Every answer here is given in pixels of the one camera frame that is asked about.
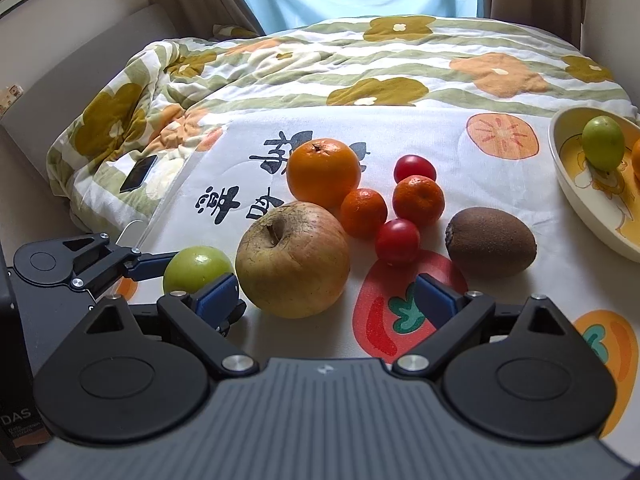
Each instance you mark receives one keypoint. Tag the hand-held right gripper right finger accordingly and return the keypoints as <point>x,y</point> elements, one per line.
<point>435,300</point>

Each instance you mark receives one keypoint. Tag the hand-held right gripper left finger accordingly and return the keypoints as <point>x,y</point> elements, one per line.
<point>217,297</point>

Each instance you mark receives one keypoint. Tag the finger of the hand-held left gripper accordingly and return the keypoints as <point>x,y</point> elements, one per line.
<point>234,319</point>
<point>150,266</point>

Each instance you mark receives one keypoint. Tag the red cherry tomato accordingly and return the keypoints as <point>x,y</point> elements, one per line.
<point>414,167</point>
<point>397,242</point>

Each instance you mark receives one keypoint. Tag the yellowish apple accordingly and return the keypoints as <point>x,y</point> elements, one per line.
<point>292,265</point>

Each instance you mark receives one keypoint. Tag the brown kiwi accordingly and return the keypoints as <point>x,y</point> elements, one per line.
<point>492,242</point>

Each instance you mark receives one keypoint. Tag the small mandarin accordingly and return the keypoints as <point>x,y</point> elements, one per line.
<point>418,201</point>
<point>364,213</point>

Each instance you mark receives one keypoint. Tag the large orange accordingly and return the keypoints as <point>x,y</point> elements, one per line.
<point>323,175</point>

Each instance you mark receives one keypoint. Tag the cream yellow printed bowl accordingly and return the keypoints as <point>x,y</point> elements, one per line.
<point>585,200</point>

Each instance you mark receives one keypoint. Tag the black smartphone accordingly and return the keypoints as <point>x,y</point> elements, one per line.
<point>138,174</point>

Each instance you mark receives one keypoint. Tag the white fruit printed blanket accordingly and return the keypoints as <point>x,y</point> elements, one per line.
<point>450,160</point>

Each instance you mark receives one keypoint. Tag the small beige packet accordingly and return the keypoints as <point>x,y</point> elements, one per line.
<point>10,99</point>

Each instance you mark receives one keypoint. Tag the floral pillow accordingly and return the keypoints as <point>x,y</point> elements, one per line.
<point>232,31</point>

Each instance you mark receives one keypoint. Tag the floral striped quilt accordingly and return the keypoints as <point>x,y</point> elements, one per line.
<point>350,60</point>

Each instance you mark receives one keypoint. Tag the grey bed frame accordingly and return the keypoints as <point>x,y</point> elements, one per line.
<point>75,60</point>

